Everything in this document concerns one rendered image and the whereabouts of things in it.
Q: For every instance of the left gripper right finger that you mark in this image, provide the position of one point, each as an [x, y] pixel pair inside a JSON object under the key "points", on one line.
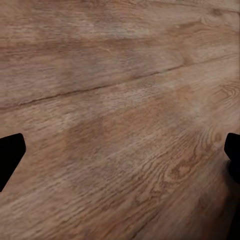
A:
{"points": [[232, 149]]}

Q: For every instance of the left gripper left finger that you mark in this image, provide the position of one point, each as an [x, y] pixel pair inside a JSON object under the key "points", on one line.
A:
{"points": [[12, 150]]}

